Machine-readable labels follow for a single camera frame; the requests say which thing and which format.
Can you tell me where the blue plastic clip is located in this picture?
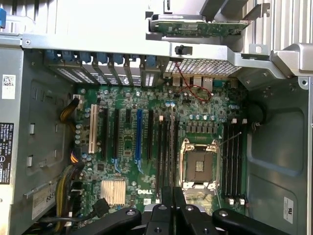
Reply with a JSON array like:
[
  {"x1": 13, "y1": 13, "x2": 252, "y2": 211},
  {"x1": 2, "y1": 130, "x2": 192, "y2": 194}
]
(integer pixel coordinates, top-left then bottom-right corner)
[{"x1": 0, "y1": 7, "x2": 7, "y2": 31}]

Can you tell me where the white barcode label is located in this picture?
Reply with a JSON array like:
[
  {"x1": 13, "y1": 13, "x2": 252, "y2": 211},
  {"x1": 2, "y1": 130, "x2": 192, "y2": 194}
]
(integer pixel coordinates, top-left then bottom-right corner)
[{"x1": 31, "y1": 188, "x2": 59, "y2": 220}]

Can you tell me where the metal CPU socket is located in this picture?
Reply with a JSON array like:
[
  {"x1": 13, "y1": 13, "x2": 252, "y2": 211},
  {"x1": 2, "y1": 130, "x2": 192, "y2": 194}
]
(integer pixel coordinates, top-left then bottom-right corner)
[{"x1": 179, "y1": 138, "x2": 221, "y2": 191}]

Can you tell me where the red black twisted wire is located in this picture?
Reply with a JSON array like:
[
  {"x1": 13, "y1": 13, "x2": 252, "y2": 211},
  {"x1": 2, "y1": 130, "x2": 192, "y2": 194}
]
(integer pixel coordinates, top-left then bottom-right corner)
[{"x1": 174, "y1": 61, "x2": 212, "y2": 104}]

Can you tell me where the white expansion slot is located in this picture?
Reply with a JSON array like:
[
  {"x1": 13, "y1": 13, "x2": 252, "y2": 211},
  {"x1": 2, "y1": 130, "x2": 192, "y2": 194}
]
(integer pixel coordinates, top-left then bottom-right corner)
[{"x1": 88, "y1": 103, "x2": 99, "y2": 155}]

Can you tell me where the black RAM slot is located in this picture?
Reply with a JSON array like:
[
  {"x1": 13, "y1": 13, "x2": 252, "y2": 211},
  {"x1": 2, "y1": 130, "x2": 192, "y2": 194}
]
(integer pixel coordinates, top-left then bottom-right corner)
[
  {"x1": 221, "y1": 119, "x2": 228, "y2": 200},
  {"x1": 237, "y1": 118, "x2": 245, "y2": 206},
  {"x1": 174, "y1": 116, "x2": 180, "y2": 188},
  {"x1": 227, "y1": 118, "x2": 233, "y2": 205},
  {"x1": 162, "y1": 116, "x2": 170, "y2": 189},
  {"x1": 232, "y1": 119, "x2": 239, "y2": 200},
  {"x1": 156, "y1": 115, "x2": 163, "y2": 199},
  {"x1": 168, "y1": 114, "x2": 175, "y2": 189}
]

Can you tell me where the yellow black power cable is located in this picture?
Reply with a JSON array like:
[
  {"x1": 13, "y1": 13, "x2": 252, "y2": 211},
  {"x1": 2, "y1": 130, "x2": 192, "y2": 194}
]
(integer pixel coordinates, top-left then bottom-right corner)
[{"x1": 59, "y1": 98, "x2": 80, "y2": 133}]

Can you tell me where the white certification label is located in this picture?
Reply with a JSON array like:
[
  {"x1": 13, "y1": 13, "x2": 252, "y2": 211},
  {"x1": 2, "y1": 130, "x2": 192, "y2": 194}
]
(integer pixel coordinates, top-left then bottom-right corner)
[{"x1": 283, "y1": 195, "x2": 294, "y2": 225}]

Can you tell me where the grey metal PC case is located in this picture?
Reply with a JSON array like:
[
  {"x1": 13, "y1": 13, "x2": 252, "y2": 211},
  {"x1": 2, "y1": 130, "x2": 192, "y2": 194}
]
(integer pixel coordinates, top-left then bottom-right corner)
[{"x1": 0, "y1": 34, "x2": 313, "y2": 235}]

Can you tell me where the black flat data cable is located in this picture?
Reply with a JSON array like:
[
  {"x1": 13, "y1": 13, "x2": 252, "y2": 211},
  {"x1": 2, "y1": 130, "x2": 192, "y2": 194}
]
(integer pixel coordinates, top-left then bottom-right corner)
[{"x1": 36, "y1": 197, "x2": 111, "y2": 224}]

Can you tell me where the blue expansion slot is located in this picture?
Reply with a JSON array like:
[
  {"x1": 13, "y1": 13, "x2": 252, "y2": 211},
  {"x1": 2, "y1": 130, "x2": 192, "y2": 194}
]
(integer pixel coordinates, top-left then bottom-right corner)
[{"x1": 134, "y1": 108, "x2": 144, "y2": 165}]

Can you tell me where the white QR code label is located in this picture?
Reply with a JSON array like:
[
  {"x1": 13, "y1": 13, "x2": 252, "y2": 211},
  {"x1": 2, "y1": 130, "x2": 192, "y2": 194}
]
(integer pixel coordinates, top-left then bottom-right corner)
[{"x1": 2, "y1": 74, "x2": 17, "y2": 100}]

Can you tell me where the green Dell motherboard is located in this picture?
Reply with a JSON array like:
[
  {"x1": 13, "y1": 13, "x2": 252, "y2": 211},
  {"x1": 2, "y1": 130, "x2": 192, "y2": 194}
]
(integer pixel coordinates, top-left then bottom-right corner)
[{"x1": 72, "y1": 77, "x2": 248, "y2": 216}]

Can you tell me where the green graphics card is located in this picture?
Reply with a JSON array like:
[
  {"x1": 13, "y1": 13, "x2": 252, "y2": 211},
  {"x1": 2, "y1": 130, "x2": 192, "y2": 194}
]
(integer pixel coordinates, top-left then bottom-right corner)
[{"x1": 150, "y1": 14, "x2": 255, "y2": 38}]

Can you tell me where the thick yellow black cable bundle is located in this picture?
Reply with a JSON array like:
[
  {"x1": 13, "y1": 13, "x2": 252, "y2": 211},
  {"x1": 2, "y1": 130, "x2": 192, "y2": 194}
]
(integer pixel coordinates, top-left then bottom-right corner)
[{"x1": 54, "y1": 146, "x2": 87, "y2": 233}]

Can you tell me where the black Dell rating label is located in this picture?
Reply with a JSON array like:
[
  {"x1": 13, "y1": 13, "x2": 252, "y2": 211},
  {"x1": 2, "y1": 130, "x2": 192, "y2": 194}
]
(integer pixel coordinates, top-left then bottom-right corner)
[{"x1": 0, "y1": 122, "x2": 15, "y2": 182}]

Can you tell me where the silver finned chipset heatsink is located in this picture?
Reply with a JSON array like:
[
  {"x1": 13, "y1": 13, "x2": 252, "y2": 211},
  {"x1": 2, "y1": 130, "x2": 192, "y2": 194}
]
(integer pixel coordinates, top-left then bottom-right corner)
[{"x1": 100, "y1": 179, "x2": 127, "y2": 207}]

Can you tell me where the thin wire locking lever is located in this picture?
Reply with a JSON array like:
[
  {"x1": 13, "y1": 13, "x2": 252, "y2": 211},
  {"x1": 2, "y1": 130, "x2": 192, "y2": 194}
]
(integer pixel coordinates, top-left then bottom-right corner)
[{"x1": 218, "y1": 131, "x2": 243, "y2": 147}]

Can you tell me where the long black expansion slot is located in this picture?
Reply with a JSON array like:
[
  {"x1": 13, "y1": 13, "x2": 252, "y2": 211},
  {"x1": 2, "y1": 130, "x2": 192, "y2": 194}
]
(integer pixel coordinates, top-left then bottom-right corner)
[
  {"x1": 147, "y1": 109, "x2": 155, "y2": 160},
  {"x1": 113, "y1": 107, "x2": 120, "y2": 159},
  {"x1": 101, "y1": 107, "x2": 109, "y2": 159}
]

